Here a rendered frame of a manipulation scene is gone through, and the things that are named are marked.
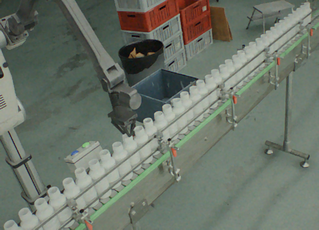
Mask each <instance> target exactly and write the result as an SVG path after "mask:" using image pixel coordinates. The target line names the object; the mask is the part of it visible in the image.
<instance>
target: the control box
mask: <svg viewBox="0 0 319 230"><path fill-rule="evenodd" d="M88 143H89V145H87V146H85V147H83V146H81V147H79V148H78V149H77V150H78V152H77V153H76V154H74V155H71V154H69V155H68V156H66V157H65V158H64V160H65V161H66V163H67V165H68V167H69V169H70V171H71V172H72V173H75V170H76V169H77V168H80V167H83V168H84V169H85V170H86V169H88V168H89V161H90V160H92V159H97V160H100V154H99V153H100V151H102V148H101V146H100V144H99V142H98V141H88Z"/></svg>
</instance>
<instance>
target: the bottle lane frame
mask: <svg viewBox="0 0 319 230"><path fill-rule="evenodd" d="M313 28H316V30H313V35H312V36H311V35H310V47H311V50H310V54H311V53H312V52H313V51H314V50H315V49H316V48H317V47H318V46H319V22H318V23H317V24H316V25H314V27H313ZM302 42H304V47H307V44H308V32H306V33H305V34H304V35H303V36H301V38H300V39H298V40H297V41H296V42H295V43H294V44H293V45H291V47H290V48H289V47H288V49H287V50H285V51H284V52H283V53H282V54H281V55H280V56H283V57H284V59H280V65H278V77H279V80H278V84H279V83H280V82H281V81H283V80H284V79H285V78H286V77H287V76H288V75H289V74H291V73H292V71H293V70H294V63H295V59H296V58H297V57H298V56H299V55H300V54H301V55H302V62H303V61H304V59H306V54H303V53H302V48H303V47H302ZM303 52H304V53H307V50H306V48H303ZM270 70H271V76H275V60H274V61H273V62H271V64H269V65H268V66H267V67H266V68H264V70H263V71H261V72H260V73H259V74H258V75H257V76H256V77H255V78H253V79H252V80H251V81H250V82H249V83H247V84H246V85H245V86H243V88H242V89H240V90H239V91H238V92H236V94H238V95H241V97H240V98H238V97H237V104H234V107H235V115H236V116H237V124H238V123H239V121H241V120H242V119H243V118H244V117H245V116H246V115H247V114H248V113H249V112H250V111H251V110H252V109H253V108H254V107H255V106H256V105H258V104H259V103H260V102H261V101H262V100H263V99H264V98H265V97H266V96H267V95H268V94H269V93H270V92H271V91H272V90H274V89H275V88H274V84H271V82H270V77H271V76H270V75H269V71H270ZM227 108H229V114H230V115H232V111H231V99H229V100H228V101H227V102H226V103H224V104H223V105H222V106H220V107H219V108H218V109H217V110H214V112H213V113H212V114H210V116H209V117H207V118H205V120H204V121H203V122H201V123H200V125H199V126H196V128H195V129H193V130H192V131H190V133H189V134H187V135H185V137H184V138H183V139H182V140H180V139H179V140H180V142H179V143H177V144H175V147H178V148H180V151H178V150H176V154H177V156H176V157H174V158H175V164H176V168H178V169H179V170H180V173H179V174H180V177H181V176H183V175H184V174H185V173H186V172H187V171H188V170H189V169H190V168H191V167H192V166H193V165H194V164H195V163H196V162H197V161H198V160H200V159H201V158H202V157H203V156H204V155H205V154H206V153H207V152H208V151H209V150H210V149H211V148H212V147H213V146H214V145H216V144H217V142H218V141H219V140H220V139H221V138H223V137H224V136H225V135H226V134H227V133H228V132H229V131H230V130H231V129H232V127H231V126H232V124H230V123H229V122H228V121H227V116H228V114H226V109H227ZM162 154H163V153H162ZM169 158H170V159H171V157H170V152H169V151H168V152H166V153H165V154H163V156H162V157H160V158H159V159H157V158H156V159H157V160H156V161H155V162H154V163H153V164H150V165H151V166H150V167H149V168H148V169H144V172H143V173H142V174H140V175H138V174H137V175H138V177H137V178H136V179H135V180H130V181H131V183H129V184H128V185H127V186H124V185H123V186H124V188H123V189H122V190H121V191H119V192H118V191H116V192H117V194H116V195H115V196H114V197H112V198H110V197H109V198H110V200H109V201H108V202H107V203H106V204H104V203H102V204H103V205H102V207H100V208H99V209H98V210H96V209H94V210H95V212H94V213H93V214H92V215H91V216H90V220H91V221H93V222H94V224H93V225H92V227H93V228H92V230H123V229H125V228H126V227H127V226H128V225H129V224H130V223H131V218H130V215H129V212H130V209H131V207H132V206H134V205H135V204H136V203H137V202H138V201H139V200H140V199H141V198H145V199H146V200H147V204H148V207H149V206H150V205H151V204H152V203H153V202H154V201H155V200H156V199H158V198H159V197H160V196H161V195H162V194H163V193H164V192H165V191H166V190H167V189H168V188H169V187H170V186H171V185H172V184H173V183H175V181H174V180H173V179H174V176H172V175H171V173H169V167H170V166H168V164H167V160H168V159H169ZM170 161H171V160H170ZM171 167H172V163H171Z"/></svg>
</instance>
